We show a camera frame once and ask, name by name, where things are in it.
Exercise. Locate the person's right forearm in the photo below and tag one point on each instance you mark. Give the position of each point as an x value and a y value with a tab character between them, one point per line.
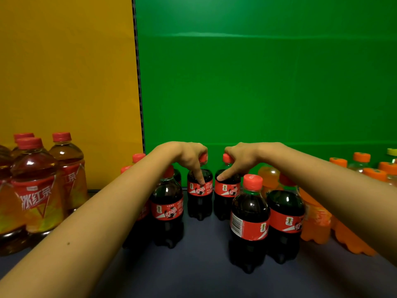
341	195

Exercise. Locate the red-capped amber tea bottle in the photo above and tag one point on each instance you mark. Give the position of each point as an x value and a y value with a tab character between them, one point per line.
9	214
66	158
34	167

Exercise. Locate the orange backing board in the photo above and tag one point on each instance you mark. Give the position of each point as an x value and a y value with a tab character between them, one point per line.
62	58

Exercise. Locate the person's right hand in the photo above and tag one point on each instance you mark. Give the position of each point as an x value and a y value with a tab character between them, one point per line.
248	155

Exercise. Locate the orange-capped soda bottle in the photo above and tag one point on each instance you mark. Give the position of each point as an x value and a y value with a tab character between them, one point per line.
269	176
362	157
353	242
387	168

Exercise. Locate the cluster of green soda bottles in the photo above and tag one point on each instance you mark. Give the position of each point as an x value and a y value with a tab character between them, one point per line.
392	152

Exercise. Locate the person's left hand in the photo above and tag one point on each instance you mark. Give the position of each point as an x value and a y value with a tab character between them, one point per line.
190	155

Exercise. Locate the group of dark cola bottles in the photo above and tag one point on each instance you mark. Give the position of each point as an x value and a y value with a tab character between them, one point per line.
249	207

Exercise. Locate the red-capped black cola bottle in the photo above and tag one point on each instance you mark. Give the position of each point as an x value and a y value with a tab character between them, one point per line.
177	176
226	207
200	207

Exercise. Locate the person's left forearm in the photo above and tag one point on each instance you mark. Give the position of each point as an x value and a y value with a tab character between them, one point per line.
93	229

